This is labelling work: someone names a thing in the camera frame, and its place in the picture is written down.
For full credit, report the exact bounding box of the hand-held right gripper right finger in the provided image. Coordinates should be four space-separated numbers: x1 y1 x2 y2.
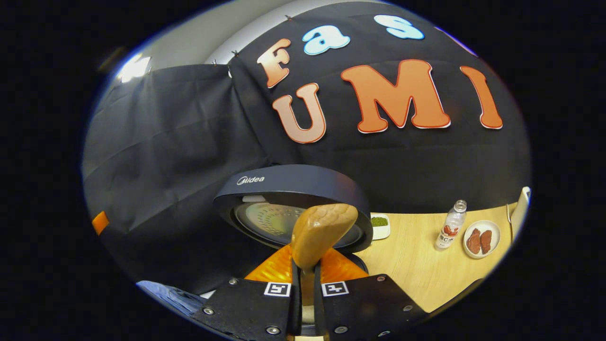
313 246 427 339

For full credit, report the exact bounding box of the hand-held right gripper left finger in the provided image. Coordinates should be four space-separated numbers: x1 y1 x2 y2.
192 244 302 341

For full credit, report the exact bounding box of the wooden spoon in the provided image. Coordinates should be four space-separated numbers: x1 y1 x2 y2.
291 204 359 308

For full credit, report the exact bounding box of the black silver rice cooker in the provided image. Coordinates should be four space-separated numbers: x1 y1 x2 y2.
213 164 374 278

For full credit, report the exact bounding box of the white divided bean dish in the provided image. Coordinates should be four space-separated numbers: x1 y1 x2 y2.
371 215 391 240

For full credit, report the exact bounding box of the blue striped cloth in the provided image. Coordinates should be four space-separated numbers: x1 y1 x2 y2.
137 280 209 317

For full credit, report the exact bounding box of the clear drink bottle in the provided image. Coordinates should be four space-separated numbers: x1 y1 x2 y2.
435 200 467 251

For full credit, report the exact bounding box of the white round plate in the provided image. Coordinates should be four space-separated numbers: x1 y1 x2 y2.
463 220 501 259

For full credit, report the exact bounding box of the orange tag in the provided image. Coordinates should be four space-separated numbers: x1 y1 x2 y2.
92 211 110 236

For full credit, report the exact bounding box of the white toaster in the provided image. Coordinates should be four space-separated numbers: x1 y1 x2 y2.
510 187 532 242

